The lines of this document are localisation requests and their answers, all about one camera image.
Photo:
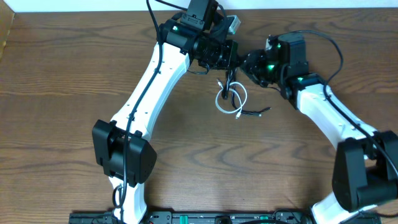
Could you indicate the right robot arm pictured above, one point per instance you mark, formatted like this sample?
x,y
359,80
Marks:
x,y
365,168

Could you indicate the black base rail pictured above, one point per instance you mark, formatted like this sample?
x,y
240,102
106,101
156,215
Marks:
x,y
282,215

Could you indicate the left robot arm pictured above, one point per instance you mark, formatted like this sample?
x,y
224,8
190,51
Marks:
x,y
122,145

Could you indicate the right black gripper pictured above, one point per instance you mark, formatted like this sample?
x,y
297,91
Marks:
x,y
257,56

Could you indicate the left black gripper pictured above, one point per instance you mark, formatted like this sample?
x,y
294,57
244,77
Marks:
x,y
232,56

